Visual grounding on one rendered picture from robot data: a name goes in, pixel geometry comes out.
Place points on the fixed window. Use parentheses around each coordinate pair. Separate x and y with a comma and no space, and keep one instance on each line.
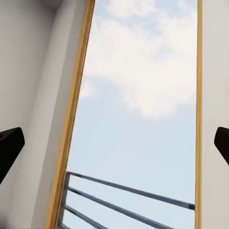
(130,154)

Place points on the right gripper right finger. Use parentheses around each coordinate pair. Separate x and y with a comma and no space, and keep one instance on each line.
(222,142)

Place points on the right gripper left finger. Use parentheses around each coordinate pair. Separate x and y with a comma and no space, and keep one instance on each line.
(11,143)

